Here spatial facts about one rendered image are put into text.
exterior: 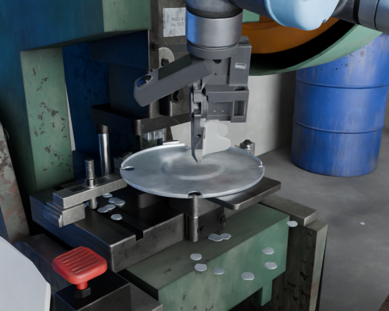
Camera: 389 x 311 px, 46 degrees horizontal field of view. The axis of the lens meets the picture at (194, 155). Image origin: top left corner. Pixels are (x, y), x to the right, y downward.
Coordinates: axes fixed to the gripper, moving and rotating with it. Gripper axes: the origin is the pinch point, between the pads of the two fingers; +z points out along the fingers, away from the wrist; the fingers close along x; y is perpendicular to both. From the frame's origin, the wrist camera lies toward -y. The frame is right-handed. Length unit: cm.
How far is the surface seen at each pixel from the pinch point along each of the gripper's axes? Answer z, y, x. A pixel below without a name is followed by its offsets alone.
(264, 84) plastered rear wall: 111, 64, 220
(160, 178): 12.0, -5.8, 8.5
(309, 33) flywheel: -3.9, 28.2, 38.9
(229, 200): 8.8, 6.1, -1.6
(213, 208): 19.6, 4.8, 7.6
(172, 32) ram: -10.8, -2.9, 23.8
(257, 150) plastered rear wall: 155, 61, 202
